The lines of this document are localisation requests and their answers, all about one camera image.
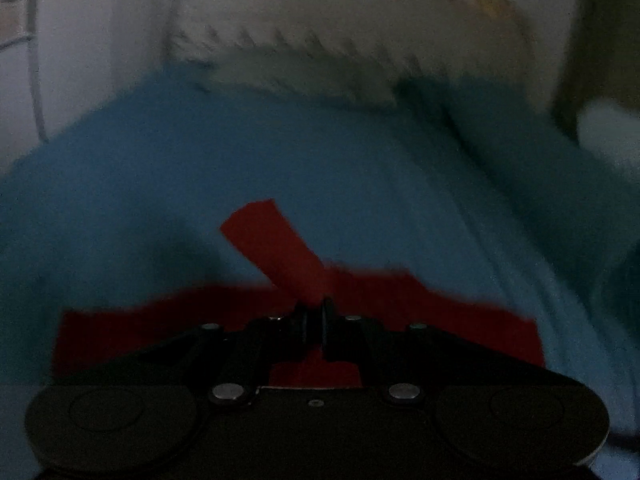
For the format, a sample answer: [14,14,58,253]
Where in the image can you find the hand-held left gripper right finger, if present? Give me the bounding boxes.
[318,297,506,407]

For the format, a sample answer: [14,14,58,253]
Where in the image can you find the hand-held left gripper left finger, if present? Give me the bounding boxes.
[118,302,312,407]

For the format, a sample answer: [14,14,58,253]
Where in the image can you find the red small garment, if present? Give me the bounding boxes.
[52,199,546,391]

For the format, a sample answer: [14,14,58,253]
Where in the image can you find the blue bed sheet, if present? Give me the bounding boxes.
[0,62,640,480]

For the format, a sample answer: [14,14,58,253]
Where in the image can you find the white patterned pillow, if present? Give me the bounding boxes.
[165,0,551,113]

